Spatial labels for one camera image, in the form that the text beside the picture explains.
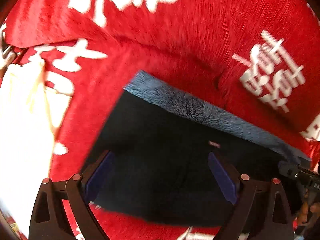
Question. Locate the red sofa cover white characters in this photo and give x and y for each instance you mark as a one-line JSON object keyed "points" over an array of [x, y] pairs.
{"points": [[65, 63]]}

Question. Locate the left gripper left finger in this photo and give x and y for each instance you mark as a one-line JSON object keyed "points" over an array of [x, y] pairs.
{"points": [[49, 219]]}

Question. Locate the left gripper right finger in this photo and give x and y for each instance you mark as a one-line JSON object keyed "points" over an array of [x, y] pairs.
{"points": [[241, 190]]}

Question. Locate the black pants with blue stripe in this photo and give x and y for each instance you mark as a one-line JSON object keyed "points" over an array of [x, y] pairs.
{"points": [[160, 139]]}

